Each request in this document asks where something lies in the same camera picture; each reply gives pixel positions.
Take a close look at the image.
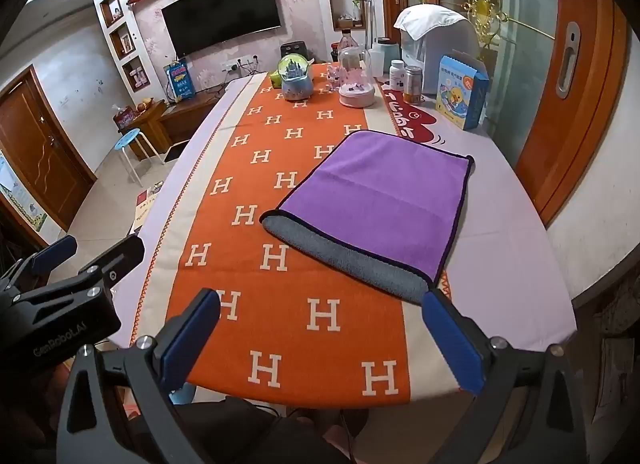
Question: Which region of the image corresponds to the purple grey microfiber towel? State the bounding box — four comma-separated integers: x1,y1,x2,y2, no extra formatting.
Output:
260,131,474,305

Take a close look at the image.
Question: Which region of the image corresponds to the blue round stool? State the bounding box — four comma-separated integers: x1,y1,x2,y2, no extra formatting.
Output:
114,128,165,186

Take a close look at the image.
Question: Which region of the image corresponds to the brown wooden door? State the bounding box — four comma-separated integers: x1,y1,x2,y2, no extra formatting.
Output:
0,66,96,230

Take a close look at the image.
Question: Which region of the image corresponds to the wooden tv cabinet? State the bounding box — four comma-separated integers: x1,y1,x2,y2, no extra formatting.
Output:
120,92,220,154

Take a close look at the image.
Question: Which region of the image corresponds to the pink tablecloth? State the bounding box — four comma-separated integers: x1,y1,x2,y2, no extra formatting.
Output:
112,76,576,350

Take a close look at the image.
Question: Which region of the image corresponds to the orange H pattern table runner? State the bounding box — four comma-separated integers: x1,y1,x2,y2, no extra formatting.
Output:
132,65,458,408

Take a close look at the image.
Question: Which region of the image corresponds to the blue framed sign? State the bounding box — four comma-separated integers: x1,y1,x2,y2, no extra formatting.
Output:
164,59,196,104

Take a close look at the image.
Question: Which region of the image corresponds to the green small item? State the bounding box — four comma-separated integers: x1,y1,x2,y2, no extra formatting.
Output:
269,70,282,88

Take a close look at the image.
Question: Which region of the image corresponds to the blue castle snow globe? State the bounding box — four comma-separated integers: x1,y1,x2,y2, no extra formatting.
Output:
278,54,314,102

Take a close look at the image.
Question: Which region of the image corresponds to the black small appliance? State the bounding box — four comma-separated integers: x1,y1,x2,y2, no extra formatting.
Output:
280,41,312,60

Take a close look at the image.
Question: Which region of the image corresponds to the pink glass dome ornament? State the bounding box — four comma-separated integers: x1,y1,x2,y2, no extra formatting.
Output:
338,46,375,109

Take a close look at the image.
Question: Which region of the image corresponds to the clear glass bottle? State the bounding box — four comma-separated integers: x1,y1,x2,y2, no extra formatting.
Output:
337,29,359,69

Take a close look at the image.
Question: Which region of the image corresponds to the red white cartoon mat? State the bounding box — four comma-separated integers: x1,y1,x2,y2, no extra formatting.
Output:
378,84,446,146

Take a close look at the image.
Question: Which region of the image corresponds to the white translucent jar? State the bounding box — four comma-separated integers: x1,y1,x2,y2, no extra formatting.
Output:
369,47,384,79

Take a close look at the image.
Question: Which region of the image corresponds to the white pill bottle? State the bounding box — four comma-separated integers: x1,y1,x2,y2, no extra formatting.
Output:
388,59,406,92

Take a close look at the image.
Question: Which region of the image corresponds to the silver orange can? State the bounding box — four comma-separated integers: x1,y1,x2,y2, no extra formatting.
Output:
402,66,423,105

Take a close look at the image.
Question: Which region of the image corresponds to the blue yellow duck box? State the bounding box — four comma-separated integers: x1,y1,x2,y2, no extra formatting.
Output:
436,50,489,131

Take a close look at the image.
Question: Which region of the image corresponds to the teal lidded container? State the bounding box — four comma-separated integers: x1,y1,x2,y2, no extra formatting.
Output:
373,38,401,74

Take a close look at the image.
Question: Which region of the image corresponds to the wooden sliding glass door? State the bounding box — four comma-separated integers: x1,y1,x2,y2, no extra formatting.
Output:
382,0,631,224

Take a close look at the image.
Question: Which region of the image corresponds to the white cloth cover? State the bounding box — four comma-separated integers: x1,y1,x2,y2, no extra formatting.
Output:
394,4,465,41

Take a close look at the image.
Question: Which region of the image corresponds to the white water dispenser appliance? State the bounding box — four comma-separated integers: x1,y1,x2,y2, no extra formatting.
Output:
399,16,480,96

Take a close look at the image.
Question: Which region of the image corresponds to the gold ornament on glass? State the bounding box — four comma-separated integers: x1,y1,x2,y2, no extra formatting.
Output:
462,0,555,50

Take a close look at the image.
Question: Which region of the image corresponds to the white wall shelf unit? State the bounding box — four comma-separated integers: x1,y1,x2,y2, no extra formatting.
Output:
93,0,165,106

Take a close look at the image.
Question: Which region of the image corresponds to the black wall television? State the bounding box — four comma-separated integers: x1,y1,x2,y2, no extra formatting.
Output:
162,0,281,58

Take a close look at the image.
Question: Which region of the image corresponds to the silver recessed door handle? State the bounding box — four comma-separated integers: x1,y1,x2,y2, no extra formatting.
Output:
555,21,582,99

